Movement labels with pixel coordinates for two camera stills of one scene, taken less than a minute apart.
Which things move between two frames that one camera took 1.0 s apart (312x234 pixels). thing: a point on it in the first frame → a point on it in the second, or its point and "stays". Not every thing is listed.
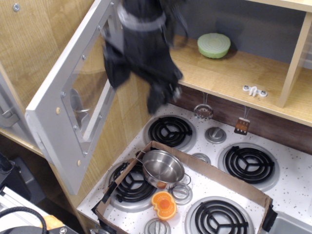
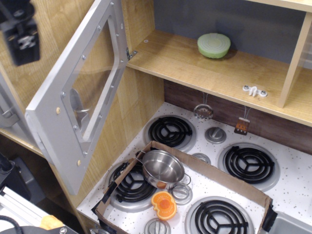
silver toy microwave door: [66, 113] stays
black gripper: [146, 53] → [17, 22]
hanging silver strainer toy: [203, 111] stays
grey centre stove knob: [182, 193] stays
